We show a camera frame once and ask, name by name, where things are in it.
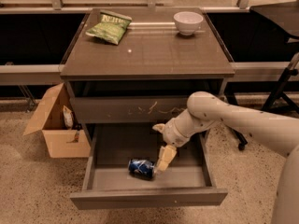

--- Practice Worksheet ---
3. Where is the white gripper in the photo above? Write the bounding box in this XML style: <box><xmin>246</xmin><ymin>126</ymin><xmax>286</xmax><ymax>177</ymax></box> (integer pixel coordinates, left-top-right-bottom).
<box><xmin>152</xmin><ymin>118</ymin><xmax>191</xmax><ymax>174</ymax></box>

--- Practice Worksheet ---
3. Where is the blue pepsi can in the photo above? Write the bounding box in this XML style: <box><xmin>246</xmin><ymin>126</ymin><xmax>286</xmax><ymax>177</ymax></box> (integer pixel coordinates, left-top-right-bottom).
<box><xmin>128</xmin><ymin>159</ymin><xmax>155</xmax><ymax>179</ymax></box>

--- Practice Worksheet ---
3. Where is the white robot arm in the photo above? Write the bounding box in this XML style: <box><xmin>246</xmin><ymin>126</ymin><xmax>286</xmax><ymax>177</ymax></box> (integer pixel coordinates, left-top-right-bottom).
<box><xmin>153</xmin><ymin>91</ymin><xmax>299</xmax><ymax>224</ymax></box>

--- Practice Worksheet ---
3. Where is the open grey middle drawer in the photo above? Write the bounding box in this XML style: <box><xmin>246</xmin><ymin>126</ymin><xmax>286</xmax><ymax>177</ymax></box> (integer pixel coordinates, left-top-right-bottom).
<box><xmin>70</xmin><ymin>123</ymin><xmax>228</xmax><ymax>210</ymax></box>

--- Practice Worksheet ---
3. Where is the grey drawer cabinet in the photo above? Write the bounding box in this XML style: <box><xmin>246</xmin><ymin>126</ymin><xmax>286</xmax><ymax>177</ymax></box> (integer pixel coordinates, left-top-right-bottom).
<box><xmin>59</xmin><ymin>7</ymin><xmax>235</xmax><ymax>211</ymax></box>

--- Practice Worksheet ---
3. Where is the closed scratched top drawer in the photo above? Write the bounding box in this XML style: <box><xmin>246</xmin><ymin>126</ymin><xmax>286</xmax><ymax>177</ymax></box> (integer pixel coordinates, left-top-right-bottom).
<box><xmin>70</xmin><ymin>96</ymin><xmax>187</xmax><ymax>124</ymax></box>

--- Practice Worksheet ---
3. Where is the white bag in box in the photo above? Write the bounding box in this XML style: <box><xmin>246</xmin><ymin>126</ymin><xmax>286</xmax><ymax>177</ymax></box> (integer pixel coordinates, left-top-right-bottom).
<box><xmin>63</xmin><ymin>106</ymin><xmax>74</xmax><ymax>129</ymax></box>

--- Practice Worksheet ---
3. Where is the open cardboard box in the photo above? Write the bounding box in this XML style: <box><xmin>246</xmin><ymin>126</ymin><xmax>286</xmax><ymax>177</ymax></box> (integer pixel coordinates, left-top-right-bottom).
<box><xmin>23</xmin><ymin>83</ymin><xmax>91</xmax><ymax>158</ymax></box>

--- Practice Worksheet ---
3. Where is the metal window railing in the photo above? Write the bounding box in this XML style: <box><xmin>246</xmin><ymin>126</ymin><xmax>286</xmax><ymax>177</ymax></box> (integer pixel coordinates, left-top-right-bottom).
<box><xmin>0</xmin><ymin>0</ymin><xmax>299</xmax><ymax>86</ymax></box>

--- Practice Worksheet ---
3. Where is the white bowl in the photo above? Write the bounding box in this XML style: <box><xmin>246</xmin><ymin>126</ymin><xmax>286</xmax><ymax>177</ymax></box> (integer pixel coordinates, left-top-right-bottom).
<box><xmin>174</xmin><ymin>11</ymin><xmax>204</xmax><ymax>35</ymax></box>

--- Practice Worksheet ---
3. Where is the green chip bag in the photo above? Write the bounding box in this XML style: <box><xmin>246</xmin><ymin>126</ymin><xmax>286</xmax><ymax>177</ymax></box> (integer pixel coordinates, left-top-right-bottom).
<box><xmin>85</xmin><ymin>10</ymin><xmax>132</xmax><ymax>45</ymax></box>

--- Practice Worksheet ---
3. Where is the black rolling stand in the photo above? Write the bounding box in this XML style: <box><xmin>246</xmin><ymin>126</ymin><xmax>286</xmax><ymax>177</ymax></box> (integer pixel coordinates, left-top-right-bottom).
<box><xmin>220</xmin><ymin>0</ymin><xmax>299</xmax><ymax>151</ymax></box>

